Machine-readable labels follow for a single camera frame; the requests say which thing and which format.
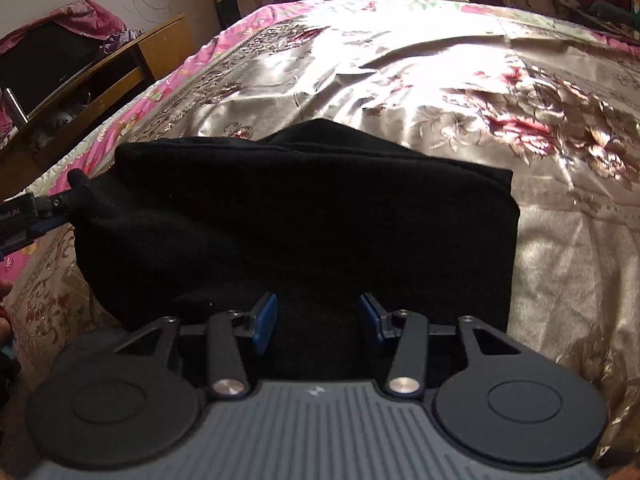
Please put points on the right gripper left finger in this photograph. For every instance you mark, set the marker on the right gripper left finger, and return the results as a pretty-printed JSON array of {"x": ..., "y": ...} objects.
[{"x": 235, "y": 339}]

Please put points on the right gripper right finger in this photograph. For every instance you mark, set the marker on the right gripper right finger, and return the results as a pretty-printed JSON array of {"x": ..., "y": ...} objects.
[{"x": 401, "y": 337}]

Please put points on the black pants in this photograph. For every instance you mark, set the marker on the black pants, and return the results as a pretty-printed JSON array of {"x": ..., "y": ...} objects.
[{"x": 182, "y": 226}]

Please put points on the wooden TV cabinet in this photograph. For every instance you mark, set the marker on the wooden TV cabinet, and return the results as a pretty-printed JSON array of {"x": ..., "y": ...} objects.
[{"x": 62, "y": 120}]

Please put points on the steel thermos bottle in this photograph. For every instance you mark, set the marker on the steel thermos bottle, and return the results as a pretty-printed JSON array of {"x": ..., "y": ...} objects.
[{"x": 13, "y": 108}]

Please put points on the pink cartoon quilt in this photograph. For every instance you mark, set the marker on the pink cartoon quilt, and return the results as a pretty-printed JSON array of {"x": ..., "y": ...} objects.
[{"x": 150, "y": 95}]

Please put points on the black television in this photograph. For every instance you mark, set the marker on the black television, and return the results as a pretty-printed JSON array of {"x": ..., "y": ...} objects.
[{"x": 43, "y": 60}]

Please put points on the pink cloth over TV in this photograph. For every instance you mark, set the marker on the pink cloth over TV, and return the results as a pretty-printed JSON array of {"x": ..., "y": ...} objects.
[{"x": 84, "y": 18}]

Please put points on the floral satin bedspread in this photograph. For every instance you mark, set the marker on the floral satin bedspread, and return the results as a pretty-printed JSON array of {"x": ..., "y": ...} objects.
[{"x": 400, "y": 110}]

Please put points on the clutter pile on nightstand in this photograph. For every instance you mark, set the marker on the clutter pile on nightstand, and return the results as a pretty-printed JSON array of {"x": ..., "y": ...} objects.
[{"x": 618, "y": 17}]

